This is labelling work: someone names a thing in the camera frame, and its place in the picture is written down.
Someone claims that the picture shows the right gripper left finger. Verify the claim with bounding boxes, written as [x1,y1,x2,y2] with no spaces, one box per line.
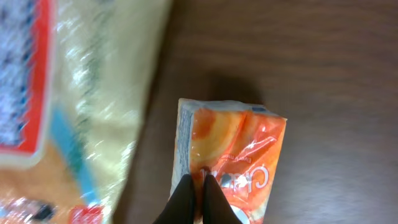
[153,174,196,224]

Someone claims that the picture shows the yellow snack bag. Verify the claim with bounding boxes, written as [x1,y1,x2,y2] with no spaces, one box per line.
[1,0,172,224]

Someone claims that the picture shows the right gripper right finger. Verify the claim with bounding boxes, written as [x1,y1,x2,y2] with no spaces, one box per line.
[202,174,242,224]

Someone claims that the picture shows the orange small packet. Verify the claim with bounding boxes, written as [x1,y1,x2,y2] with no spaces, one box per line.
[170,98,287,223]

